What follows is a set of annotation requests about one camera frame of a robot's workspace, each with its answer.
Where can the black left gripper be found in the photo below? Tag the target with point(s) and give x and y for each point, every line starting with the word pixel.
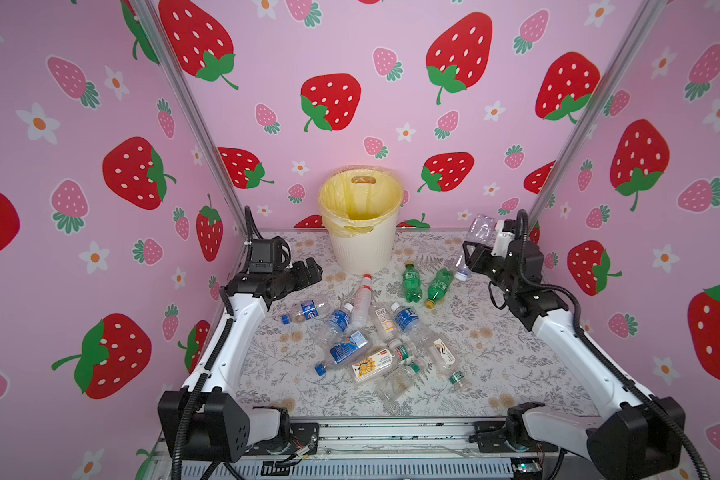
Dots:
pixel 313 276

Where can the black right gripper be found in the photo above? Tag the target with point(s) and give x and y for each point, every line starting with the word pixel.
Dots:
pixel 479 257

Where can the clear crushed bottle purple label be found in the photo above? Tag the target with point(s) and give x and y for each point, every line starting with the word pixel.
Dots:
pixel 482 231

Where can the green soda bottle yellow cap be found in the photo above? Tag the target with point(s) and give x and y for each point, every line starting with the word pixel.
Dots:
pixel 412 283

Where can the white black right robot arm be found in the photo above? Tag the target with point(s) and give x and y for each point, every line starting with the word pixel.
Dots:
pixel 636 434

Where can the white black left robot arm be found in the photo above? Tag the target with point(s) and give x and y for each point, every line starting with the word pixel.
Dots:
pixel 202 421

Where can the cream plastic waste bin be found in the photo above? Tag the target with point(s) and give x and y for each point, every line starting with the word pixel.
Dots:
pixel 367 253

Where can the yellow bin liner bag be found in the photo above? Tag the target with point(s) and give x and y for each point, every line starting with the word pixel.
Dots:
pixel 356 200

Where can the white bottle red cap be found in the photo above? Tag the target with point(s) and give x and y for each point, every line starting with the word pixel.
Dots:
pixel 362 302

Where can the blue cap bottle blue label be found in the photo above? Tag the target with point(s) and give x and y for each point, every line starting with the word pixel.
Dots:
pixel 344 352

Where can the clear bottle blue Chinese label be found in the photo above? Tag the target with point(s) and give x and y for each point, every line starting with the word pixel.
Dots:
pixel 407 320

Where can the clear bottle orange white label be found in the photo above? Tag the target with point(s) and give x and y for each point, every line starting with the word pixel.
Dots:
pixel 384 322

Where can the green cap bottle white label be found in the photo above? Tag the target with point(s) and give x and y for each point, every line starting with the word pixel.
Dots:
pixel 446 361

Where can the small bottle red green label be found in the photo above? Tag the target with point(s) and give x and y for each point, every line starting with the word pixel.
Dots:
pixel 401 350

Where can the sunflower label bottle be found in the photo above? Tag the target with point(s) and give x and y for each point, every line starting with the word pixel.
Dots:
pixel 378 364

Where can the clear bottle green cap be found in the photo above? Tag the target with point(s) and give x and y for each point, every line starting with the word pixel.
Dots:
pixel 398 382

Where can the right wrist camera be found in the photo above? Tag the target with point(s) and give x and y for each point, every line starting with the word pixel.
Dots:
pixel 504 235

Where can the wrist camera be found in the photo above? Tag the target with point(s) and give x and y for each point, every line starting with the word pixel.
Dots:
pixel 504 235
pixel 268 256

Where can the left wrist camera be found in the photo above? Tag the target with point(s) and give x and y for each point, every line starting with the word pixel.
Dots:
pixel 268 256

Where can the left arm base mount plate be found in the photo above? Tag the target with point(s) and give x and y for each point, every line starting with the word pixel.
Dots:
pixel 298 436

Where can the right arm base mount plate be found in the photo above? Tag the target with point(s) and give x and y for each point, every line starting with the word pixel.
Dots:
pixel 491 436

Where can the aluminium frame rail front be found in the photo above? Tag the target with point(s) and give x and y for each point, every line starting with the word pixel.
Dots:
pixel 397 448

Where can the left aluminium corner post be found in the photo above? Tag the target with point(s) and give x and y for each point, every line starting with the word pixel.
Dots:
pixel 191 44

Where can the aluminium corner post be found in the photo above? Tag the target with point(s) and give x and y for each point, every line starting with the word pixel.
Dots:
pixel 635 35
pixel 191 44

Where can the right aluminium corner post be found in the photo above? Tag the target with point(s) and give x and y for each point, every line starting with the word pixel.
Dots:
pixel 635 35

